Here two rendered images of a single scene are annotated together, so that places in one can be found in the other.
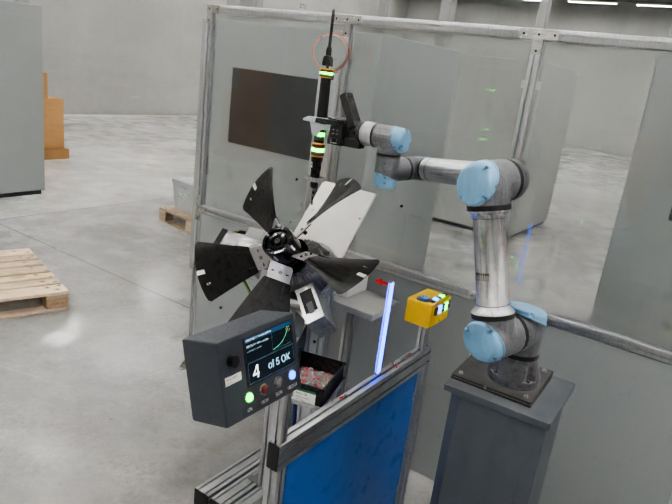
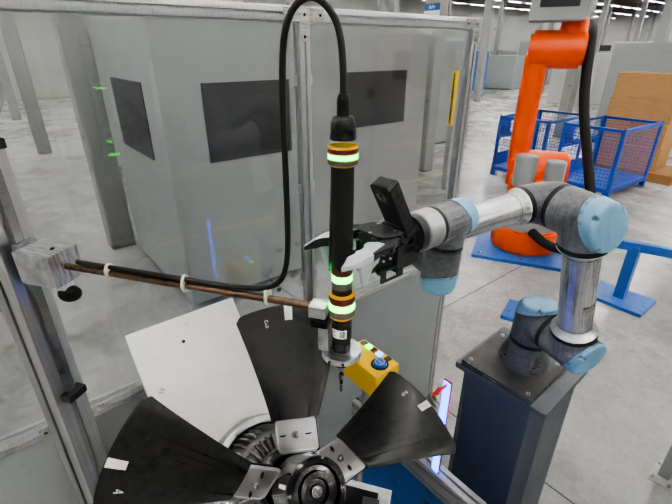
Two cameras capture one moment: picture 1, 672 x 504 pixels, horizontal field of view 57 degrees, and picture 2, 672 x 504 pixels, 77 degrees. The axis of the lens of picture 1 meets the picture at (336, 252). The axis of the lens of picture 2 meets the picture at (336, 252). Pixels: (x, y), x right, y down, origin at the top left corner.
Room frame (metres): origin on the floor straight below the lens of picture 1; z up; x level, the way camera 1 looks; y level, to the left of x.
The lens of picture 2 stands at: (1.90, 0.68, 1.94)
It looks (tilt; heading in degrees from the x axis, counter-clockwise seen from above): 26 degrees down; 288
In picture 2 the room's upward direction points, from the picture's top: straight up
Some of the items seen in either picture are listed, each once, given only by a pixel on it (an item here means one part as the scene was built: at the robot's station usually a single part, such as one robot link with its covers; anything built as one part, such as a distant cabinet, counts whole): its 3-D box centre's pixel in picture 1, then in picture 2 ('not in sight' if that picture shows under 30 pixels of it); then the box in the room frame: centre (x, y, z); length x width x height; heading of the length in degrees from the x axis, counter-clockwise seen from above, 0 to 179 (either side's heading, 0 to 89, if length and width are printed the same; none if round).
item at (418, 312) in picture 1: (427, 309); (369, 369); (2.13, -0.36, 1.02); 0.16 x 0.10 x 0.11; 147
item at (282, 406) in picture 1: (282, 408); not in sight; (1.44, 0.09, 0.96); 0.03 x 0.03 x 0.20; 57
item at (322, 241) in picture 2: not in sight; (329, 250); (2.11, 0.07, 1.64); 0.09 x 0.03 x 0.06; 36
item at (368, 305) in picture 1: (352, 298); not in sight; (2.60, -0.10, 0.85); 0.36 x 0.24 x 0.03; 57
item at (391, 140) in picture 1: (390, 139); (448, 221); (1.93, -0.12, 1.64); 0.11 x 0.08 x 0.09; 57
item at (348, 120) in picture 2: (321, 119); (342, 249); (2.08, 0.10, 1.66); 0.04 x 0.04 x 0.46
